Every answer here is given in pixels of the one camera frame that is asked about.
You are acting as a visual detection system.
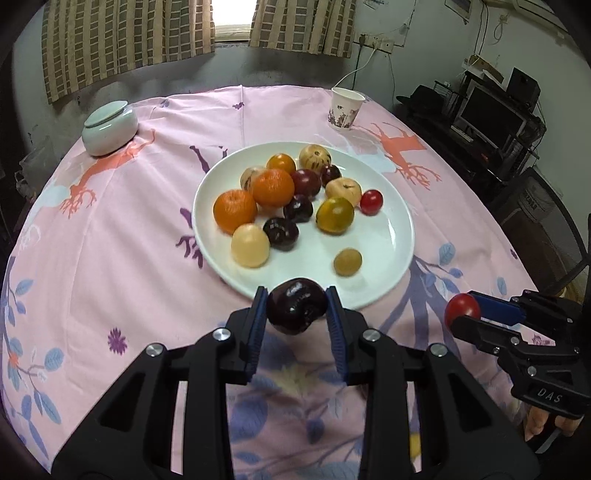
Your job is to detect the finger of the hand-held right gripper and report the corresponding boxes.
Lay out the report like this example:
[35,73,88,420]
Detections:
[468,290,578,329]
[450,315,580,370]

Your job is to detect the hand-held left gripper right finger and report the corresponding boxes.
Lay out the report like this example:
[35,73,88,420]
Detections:
[324,285,541,480]

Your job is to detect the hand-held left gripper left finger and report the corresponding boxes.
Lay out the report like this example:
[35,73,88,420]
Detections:
[50,286,269,480]

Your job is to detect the large dark purple plum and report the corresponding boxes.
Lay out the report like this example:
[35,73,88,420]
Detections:
[265,277,328,336]

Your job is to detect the small tan fruit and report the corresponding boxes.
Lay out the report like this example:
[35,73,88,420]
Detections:
[334,248,363,277]

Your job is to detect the pale yellow apple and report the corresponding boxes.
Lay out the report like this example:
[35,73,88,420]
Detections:
[231,224,271,269]

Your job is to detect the white oval plate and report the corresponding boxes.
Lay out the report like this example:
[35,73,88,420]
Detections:
[192,140,415,311]

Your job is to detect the greenish orange mandarin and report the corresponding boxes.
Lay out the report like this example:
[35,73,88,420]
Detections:
[316,197,355,234]

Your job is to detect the small red cherry tomato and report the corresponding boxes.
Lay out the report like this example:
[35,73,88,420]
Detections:
[359,189,384,216]

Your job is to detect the small yellow orange mandarin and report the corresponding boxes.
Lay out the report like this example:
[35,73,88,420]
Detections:
[266,153,297,175]

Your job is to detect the beige striped melon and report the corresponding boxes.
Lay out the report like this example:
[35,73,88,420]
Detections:
[299,144,333,172]

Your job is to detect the person's right hand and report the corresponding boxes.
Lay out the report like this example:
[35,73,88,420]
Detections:
[524,406,578,441]

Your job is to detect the black mesh chair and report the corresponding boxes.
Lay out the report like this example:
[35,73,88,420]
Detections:
[489,168,591,296]

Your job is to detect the pale peach fruit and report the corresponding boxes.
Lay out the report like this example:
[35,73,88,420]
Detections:
[325,177,362,207]

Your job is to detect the beige striped fruit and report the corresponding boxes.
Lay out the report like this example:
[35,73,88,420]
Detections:
[240,167,266,192]

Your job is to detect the pink floral tablecloth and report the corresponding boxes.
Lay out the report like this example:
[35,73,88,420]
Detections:
[0,84,557,480]

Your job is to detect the black computer desk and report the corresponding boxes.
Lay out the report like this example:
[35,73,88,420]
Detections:
[397,78,548,204]

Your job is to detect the computer monitor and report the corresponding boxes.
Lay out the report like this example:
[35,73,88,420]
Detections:
[451,85,527,148]

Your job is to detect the printed paper cup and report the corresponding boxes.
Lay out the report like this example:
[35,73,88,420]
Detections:
[328,87,365,132]

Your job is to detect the black hat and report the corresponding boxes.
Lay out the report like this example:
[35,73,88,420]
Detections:
[396,84,451,116]

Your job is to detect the black speaker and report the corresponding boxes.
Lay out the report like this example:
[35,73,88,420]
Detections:
[507,68,541,103]

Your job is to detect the flat cardboard box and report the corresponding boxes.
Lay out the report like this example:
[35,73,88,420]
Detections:
[462,55,502,81]

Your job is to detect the pale green lidded jar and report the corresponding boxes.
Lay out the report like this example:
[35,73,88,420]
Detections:
[82,100,139,157]

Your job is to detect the clear plastic bag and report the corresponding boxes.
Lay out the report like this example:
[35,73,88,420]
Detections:
[18,138,56,185]

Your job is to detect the white power strip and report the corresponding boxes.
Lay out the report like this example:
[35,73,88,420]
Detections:
[359,33,395,52]

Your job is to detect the narrow striped brown curtain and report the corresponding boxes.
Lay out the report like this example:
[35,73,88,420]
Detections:
[248,0,357,59]

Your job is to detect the bright window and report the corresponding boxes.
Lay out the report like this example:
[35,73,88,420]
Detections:
[211,0,257,44]

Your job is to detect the wide striped brown curtain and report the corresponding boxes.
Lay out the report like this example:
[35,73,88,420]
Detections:
[41,0,216,104]

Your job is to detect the white power cable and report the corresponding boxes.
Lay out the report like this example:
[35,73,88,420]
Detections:
[339,46,376,89]

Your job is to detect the black wall cable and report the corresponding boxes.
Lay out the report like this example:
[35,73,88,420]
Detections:
[478,0,490,61]

